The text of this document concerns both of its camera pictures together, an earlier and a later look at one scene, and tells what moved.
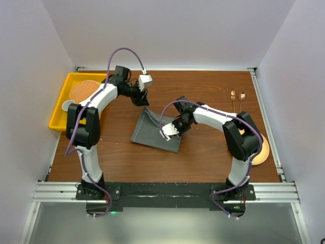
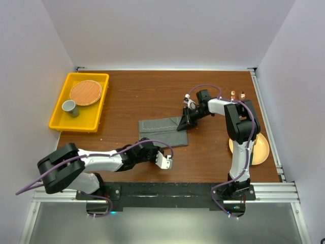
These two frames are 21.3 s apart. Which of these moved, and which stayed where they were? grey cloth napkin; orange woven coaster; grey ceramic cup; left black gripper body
Moved: grey cloth napkin; left black gripper body
Stayed: grey ceramic cup; orange woven coaster
